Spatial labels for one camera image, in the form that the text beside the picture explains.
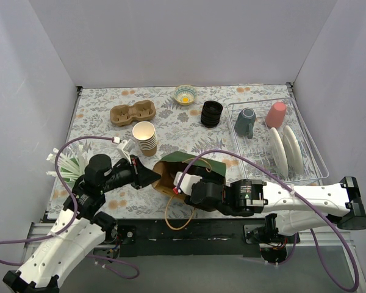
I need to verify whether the floral tablecloth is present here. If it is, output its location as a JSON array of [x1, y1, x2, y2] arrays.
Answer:
[[47, 84, 312, 219]]

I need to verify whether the yellow patterned bowl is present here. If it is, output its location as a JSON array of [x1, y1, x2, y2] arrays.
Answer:
[[173, 85, 197, 106]]

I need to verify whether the white plate rear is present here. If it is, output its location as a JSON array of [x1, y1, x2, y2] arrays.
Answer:
[[282, 125, 304, 175]]

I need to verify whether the stack of black lids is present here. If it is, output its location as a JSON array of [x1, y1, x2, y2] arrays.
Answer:
[[201, 100, 223, 128]]

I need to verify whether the green brown paper bag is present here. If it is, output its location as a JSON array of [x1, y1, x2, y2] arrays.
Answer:
[[151, 151, 227, 230]]

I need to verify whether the green straw holder cup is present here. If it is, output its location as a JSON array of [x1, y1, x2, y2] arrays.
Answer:
[[59, 161, 82, 182]]

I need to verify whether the cardboard cup carrier tray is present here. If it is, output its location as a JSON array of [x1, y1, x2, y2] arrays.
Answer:
[[110, 100, 156, 127]]

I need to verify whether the purple cable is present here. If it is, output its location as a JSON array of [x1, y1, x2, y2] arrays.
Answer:
[[174, 149, 360, 292], [0, 136, 140, 280]]

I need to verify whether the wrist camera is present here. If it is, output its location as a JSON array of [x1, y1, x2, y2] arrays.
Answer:
[[113, 137, 135, 163], [173, 172, 203, 196]]

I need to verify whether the pink plastic cup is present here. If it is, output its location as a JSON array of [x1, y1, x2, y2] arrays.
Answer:
[[265, 102, 287, 128]]

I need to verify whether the white plate front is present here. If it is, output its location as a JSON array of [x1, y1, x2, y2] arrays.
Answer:
[[269, 128, 289, 178]]

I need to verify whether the dark teal mug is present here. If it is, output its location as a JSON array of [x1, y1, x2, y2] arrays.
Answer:
[[234, 108, 256, 139]]

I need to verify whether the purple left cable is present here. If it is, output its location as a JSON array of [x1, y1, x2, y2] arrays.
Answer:
[[0, 136, 140, 280]]

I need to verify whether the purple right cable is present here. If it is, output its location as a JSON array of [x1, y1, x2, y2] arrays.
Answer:
[[174, 149, 360, 292]]

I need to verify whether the stack of paper cups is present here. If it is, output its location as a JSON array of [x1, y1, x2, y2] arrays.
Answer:
[[132, 121, 158, 157]]

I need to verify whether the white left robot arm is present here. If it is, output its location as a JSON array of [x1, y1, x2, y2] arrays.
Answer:
[[3, 154, 161, 292]]

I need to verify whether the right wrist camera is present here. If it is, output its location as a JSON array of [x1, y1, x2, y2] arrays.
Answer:
[[173, 172, 203, 196]]

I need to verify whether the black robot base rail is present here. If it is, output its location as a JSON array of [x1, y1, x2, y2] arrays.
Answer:
[[82, 217, 293, 260]]

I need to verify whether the white wire dish rack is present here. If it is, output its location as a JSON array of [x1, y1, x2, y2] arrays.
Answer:
[[227, 98, 329, 186]]

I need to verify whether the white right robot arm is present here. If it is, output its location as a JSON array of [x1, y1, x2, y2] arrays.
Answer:
[[175, 175, 366, 243]]

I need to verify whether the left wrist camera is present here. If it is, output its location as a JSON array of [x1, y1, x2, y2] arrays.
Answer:
[[113, 137, 135, 163]]

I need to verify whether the white plate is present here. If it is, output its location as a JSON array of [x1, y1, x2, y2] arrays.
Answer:
[[282, 125, 304, 175], [269, 128, 289, 178]]

